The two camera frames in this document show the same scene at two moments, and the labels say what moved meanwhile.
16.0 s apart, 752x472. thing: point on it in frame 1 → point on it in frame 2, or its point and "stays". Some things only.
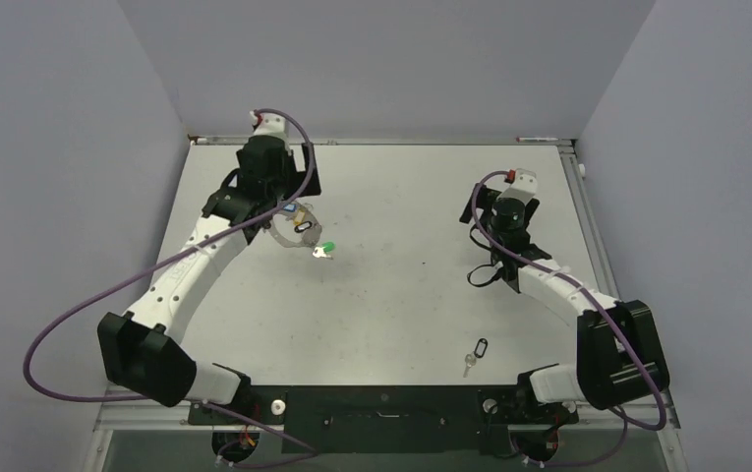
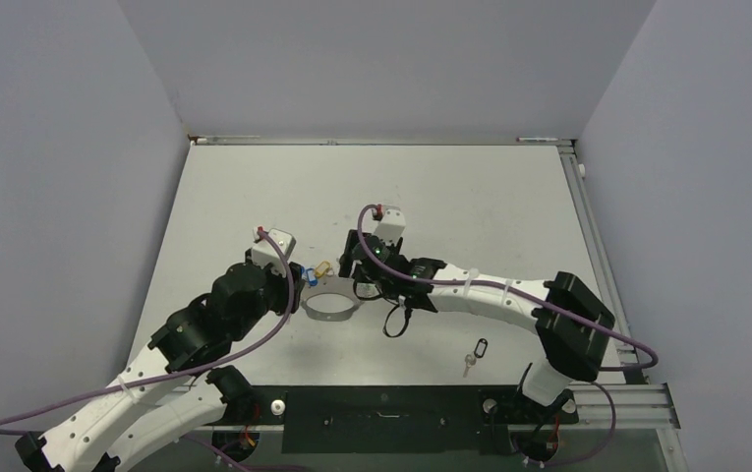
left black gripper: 298,179 → 282,283
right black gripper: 486,201 → 349,268
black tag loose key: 480,349 stays
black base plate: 390,420 stays
